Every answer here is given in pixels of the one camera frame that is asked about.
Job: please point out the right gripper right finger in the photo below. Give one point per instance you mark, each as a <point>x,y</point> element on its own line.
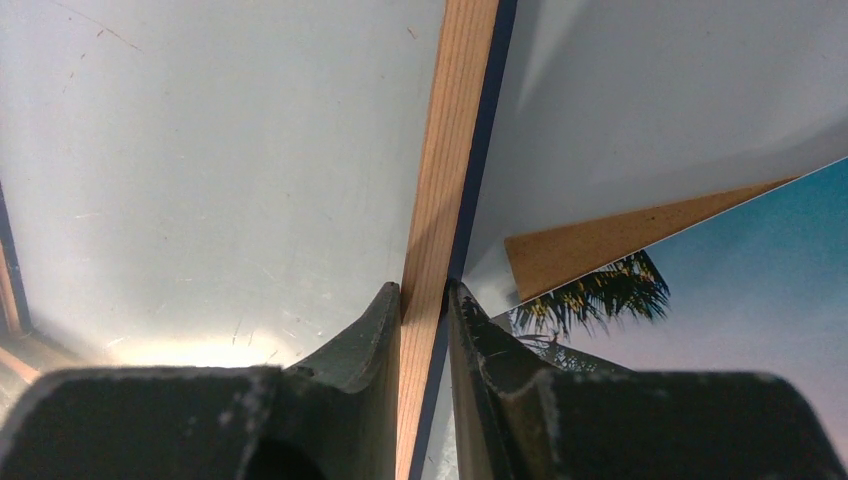
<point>518,416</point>

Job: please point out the brown backing board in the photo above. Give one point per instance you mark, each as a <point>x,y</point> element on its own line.
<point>544,260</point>

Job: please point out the beach photo print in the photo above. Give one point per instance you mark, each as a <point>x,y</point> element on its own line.
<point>761,287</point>

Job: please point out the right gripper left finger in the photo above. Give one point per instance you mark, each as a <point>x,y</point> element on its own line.
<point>332,415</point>

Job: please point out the wooden picture frame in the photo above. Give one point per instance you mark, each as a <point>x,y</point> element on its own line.
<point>228,183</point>

